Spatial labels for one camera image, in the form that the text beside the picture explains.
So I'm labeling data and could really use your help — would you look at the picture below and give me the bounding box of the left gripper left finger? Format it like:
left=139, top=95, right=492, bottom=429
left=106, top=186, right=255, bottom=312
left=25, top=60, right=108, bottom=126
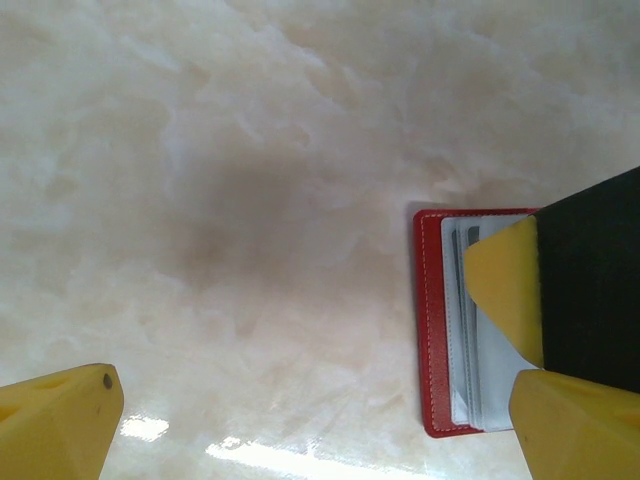
left=0, top=363, right=125, bottom=480

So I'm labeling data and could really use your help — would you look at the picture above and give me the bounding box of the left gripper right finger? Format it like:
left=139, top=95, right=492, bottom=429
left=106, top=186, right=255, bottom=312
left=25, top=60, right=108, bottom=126
left=508, top=368, right=640, bottom=480

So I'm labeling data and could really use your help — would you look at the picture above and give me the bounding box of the red card holder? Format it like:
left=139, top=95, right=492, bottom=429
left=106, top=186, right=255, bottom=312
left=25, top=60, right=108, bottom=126
left=412, top=207, right=544, bottom=440

